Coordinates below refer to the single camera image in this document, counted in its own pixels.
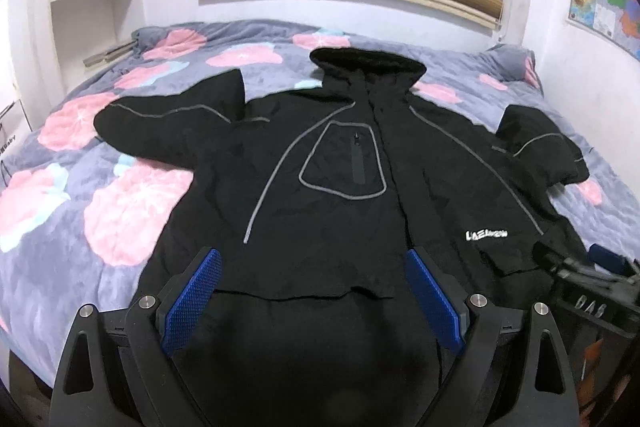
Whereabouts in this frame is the black hooded jacket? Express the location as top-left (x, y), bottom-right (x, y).
top-left (94, 48), bottom-right (588, 426)

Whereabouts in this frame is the grey blanket with pink flowers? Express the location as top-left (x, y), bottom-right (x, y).
top-left (0, 19), bottom-right (640, 388)

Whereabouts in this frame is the white wall shelf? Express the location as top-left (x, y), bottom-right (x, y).
top-left (50, 0), bottom-right (145, 90)

